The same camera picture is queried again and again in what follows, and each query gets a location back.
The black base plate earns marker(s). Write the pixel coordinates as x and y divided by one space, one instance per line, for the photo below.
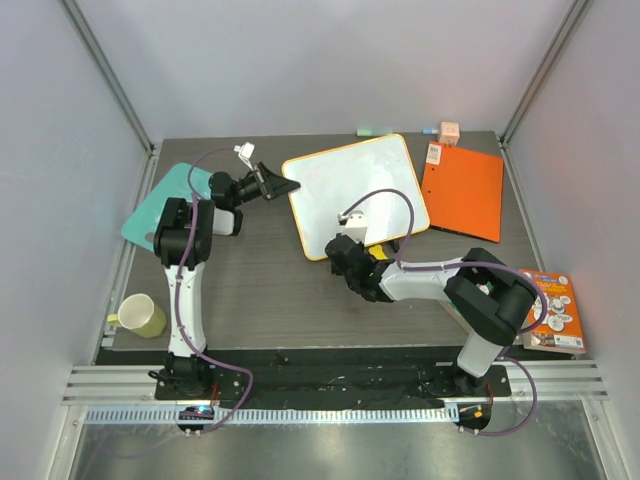
333 379

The pale yellow mug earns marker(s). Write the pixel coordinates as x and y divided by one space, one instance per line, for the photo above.
140 315

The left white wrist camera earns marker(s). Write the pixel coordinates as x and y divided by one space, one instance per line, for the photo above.
244 153

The yellow framed whiteboard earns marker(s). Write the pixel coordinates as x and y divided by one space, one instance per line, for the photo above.
333 180

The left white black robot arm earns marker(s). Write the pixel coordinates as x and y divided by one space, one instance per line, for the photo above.
183 244

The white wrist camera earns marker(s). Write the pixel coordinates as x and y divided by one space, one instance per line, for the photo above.
244 153
354 225

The orange folder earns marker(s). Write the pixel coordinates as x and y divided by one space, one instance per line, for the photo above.
463 190

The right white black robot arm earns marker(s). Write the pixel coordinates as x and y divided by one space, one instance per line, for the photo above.
494 299

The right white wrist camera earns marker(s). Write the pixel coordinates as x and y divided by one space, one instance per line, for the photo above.
354 225

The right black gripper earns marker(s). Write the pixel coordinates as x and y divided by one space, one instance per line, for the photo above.
337 252

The green white eraser block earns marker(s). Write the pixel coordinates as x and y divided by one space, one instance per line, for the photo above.
369 133

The pink cube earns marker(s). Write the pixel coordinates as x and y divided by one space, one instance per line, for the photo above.
449 133

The teal cutting board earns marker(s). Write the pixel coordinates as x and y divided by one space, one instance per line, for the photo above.
141 226

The orange book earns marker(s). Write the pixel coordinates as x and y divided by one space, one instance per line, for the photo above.
561 330

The yellow bone shaped eraser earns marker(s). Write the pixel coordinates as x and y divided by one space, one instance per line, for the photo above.
378 252

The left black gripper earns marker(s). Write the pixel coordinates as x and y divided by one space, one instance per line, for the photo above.
273 185

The slotted grey cable duct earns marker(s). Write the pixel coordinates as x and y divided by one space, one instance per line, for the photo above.
197 415

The green book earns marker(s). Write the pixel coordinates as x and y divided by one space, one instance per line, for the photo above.
456 315

